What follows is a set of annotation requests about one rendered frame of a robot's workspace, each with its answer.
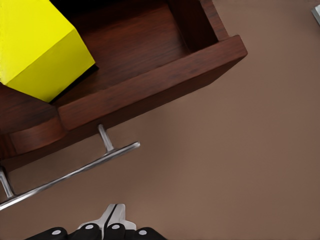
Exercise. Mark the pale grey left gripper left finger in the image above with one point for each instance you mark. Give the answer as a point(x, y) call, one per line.
point(87, 231)

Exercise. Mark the silver frame post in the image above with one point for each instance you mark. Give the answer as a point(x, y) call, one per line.
point(316, 14)

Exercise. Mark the yellow box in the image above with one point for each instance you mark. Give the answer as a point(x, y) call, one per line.
point(37, 47)

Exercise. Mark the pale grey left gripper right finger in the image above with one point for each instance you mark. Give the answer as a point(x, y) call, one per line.
point(120, 230)

